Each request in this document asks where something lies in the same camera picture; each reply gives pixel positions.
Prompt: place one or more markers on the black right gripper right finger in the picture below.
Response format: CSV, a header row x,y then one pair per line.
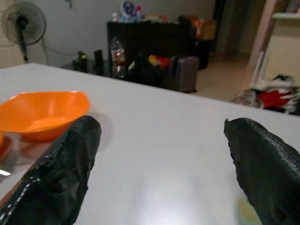
x,y
264,164

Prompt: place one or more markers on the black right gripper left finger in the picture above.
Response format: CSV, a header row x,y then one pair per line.
x,y
58,173

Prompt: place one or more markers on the silver metal fork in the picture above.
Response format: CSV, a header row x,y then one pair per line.
x,y
7,164

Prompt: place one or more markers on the orange plastic bowl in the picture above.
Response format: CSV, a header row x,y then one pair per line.
x,y
39,114

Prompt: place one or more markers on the red and white clothes pile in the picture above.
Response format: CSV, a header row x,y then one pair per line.
x,y
274,97

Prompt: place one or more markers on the grey suitcase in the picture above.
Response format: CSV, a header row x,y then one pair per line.
x,y
186,73

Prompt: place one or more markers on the white shelf unit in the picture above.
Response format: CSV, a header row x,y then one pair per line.
x,y
279,44

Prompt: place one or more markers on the black speaker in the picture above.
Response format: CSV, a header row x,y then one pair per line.
x,y
98,59

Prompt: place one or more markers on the clear plastic snack bag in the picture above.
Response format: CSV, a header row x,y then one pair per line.
x,y
118,57

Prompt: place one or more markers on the black bag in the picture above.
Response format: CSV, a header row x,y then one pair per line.
x,y
144,70

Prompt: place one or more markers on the cardboard box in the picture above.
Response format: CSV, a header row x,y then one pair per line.
x,y
207,30

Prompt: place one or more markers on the red yellow toy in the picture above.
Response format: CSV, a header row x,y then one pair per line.
x,y
159,61

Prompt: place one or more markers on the white standing fan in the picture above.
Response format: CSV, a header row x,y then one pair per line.
x,y
23,25

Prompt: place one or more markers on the black cabinet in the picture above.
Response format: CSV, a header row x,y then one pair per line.
x,y
150,44

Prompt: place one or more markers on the white bottle red cap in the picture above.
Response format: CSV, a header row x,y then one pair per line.
x,y
138,13

